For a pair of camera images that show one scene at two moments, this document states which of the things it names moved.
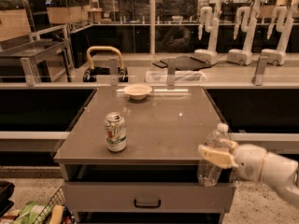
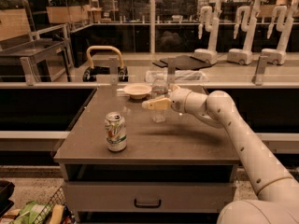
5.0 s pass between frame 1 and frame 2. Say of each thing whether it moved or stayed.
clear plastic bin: stayed
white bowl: stayed
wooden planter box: stayed
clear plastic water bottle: moved
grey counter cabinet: stayed
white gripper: moved
